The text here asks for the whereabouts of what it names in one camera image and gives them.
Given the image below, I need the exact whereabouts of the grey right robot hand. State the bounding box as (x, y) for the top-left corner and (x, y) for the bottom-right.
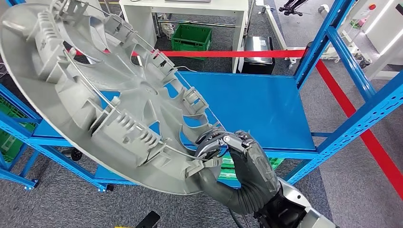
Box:
(189, 129), (281, 207)

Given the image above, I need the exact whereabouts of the grey plastic wheel cover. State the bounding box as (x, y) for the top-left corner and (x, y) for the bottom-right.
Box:
(0, 0), (232, 196)

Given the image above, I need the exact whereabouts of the blue steel shelf rack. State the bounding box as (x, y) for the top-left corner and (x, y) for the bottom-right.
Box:
(0, 0), (403, 192)
(0, 148), (40, 191)

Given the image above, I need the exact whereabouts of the black robot torso part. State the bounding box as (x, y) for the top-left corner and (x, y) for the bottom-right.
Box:
(135, 210), (161, 228)

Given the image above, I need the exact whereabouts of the green plastic crate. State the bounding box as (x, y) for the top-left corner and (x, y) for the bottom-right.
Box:
(219, 156), (285, 181)
(0, 129), (29, 162)
(171, 23), (212, 60)
(0, 95), (36, 133)

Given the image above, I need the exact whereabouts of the black computer case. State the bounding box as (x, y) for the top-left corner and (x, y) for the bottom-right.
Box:
(240, 35), (276, 75)

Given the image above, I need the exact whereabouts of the black tripod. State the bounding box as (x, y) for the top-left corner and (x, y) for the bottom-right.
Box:
(278, 0), (311, 16)

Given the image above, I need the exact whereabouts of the white desk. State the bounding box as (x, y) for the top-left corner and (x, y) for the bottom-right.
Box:
(119, 0), (249, 74)

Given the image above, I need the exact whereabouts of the white frame cart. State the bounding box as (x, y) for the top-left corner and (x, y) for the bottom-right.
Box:
(263, 4), (372, 68)

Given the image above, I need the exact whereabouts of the white frame workbench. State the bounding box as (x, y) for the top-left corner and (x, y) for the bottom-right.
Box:
(346, 0), (403, 81)

